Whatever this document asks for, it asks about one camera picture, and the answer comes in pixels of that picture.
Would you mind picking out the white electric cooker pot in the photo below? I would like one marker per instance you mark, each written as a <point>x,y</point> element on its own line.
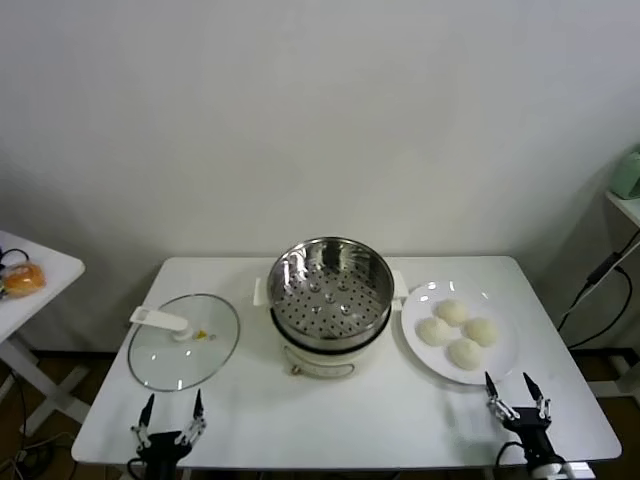
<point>320,363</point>

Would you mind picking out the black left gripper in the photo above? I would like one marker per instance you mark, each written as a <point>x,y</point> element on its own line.
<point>161,447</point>

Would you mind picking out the orange bread in bag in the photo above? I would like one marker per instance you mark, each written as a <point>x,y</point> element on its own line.
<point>25,280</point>

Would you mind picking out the stainless steel steamer basket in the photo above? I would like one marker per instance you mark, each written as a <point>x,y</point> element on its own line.
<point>320,320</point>

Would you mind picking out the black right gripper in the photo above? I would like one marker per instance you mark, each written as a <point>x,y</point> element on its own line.
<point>532,435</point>

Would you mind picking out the white shelf stand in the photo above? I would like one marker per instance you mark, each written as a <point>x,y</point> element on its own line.
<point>626,205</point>

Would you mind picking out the white steamed baozi bun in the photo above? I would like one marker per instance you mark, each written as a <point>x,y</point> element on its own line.
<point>464,353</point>
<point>433,331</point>
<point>450,311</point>
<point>481,331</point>

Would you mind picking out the white round plate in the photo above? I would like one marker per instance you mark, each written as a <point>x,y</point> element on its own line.
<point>492,365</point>

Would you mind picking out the mint green appliance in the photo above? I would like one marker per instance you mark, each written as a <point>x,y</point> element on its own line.
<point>627,175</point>

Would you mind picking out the white side table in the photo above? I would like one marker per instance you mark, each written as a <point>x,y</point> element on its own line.
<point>55,265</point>

